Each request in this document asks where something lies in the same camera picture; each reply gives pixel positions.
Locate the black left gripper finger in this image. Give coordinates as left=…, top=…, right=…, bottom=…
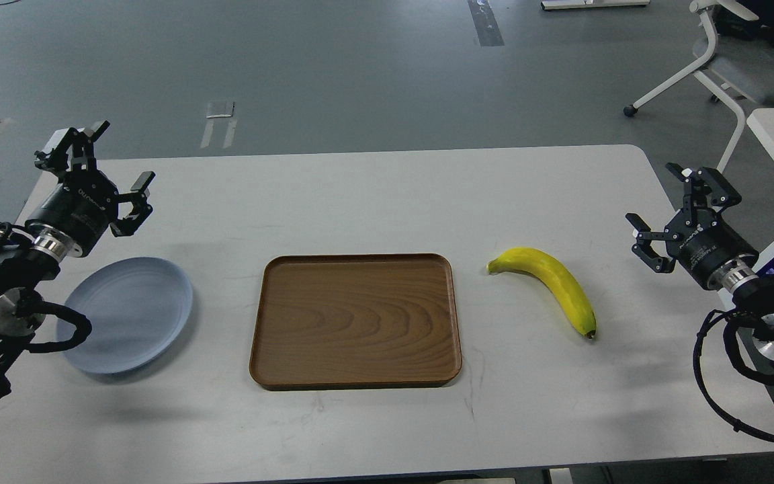
left=34, top=120, right=110, bottom=178
left=110, top=171, right=156, bottom=237

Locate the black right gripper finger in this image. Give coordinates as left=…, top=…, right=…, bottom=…
left=664, top=163, right=742, bottom=233
left=626, top=212, right=676, bottom=274

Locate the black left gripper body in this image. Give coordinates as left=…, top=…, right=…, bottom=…
left=25, top=169, right=118, bottom=257

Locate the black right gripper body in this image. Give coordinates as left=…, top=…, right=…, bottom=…
left=669, top=216, right=759, bottom=290

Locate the blue round plate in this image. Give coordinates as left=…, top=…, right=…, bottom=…
left=64, top=257, right=194, bottom=376

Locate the yellow banana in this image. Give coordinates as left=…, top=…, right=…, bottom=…
left=486, top=246, right=598, bottom=339

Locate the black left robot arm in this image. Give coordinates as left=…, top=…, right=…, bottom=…
left=0, top=120, right=155, bottom=399

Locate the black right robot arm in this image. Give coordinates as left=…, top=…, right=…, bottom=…
left=626, top=163, right=774, bottom=386

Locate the white office chair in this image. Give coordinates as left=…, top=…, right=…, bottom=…
left=623, top=1, right=774, bottom=171

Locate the brown wooden tray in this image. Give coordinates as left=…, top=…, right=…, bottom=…
left=249, top=253, right=463, bottom=391

